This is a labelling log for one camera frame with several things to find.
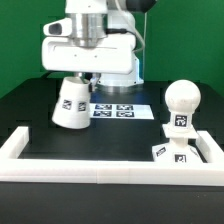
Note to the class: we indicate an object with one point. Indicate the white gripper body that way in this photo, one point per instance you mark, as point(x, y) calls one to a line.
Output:
point(113, 54)

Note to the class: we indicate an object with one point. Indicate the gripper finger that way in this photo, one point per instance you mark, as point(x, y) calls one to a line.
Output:
point(93, 81)

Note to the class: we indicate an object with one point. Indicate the white lamp shade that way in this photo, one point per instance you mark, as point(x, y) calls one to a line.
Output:
point(72, 109)

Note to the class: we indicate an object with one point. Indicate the white lamp bulb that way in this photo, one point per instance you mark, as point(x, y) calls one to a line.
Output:
point(182, 98)

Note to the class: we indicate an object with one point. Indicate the white lamp base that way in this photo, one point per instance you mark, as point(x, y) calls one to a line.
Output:
point(177, 149)

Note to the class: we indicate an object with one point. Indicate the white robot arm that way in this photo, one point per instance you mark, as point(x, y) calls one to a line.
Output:
point(97, 37)

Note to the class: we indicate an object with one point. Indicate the white marker sheet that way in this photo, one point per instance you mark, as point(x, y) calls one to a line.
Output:
point(121, 111)

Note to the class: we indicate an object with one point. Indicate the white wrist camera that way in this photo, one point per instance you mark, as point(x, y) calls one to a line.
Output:
point(61, 27)

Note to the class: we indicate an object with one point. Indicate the white U-shaped frame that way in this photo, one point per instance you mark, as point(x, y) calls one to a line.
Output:
point(15, 169)

